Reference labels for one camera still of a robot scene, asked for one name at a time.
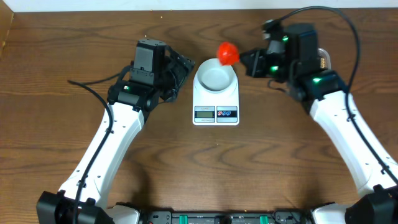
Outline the red plastic measuring scoop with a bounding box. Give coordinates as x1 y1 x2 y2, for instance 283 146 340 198
216 42 239 65

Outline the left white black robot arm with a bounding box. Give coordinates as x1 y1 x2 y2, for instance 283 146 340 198
36 43 195 223

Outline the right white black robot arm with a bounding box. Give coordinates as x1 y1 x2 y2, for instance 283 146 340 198
239 21 397 223

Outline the light grey round bowl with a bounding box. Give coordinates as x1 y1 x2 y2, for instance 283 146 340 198
196 58 237 92

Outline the white digital kitchen scale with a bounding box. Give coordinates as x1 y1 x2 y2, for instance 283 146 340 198
192 75 240 126

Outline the clear plastic soybean container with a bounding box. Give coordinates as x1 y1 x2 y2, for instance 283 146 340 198
318 48 331 70

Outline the right black camera cable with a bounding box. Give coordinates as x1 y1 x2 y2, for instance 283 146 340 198
273 6 398 184

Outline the black camera cable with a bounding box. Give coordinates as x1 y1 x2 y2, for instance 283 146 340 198
67 65 131 224
273 6 398 184

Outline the left black camera cable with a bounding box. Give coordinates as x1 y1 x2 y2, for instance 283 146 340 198
67 65 131 224

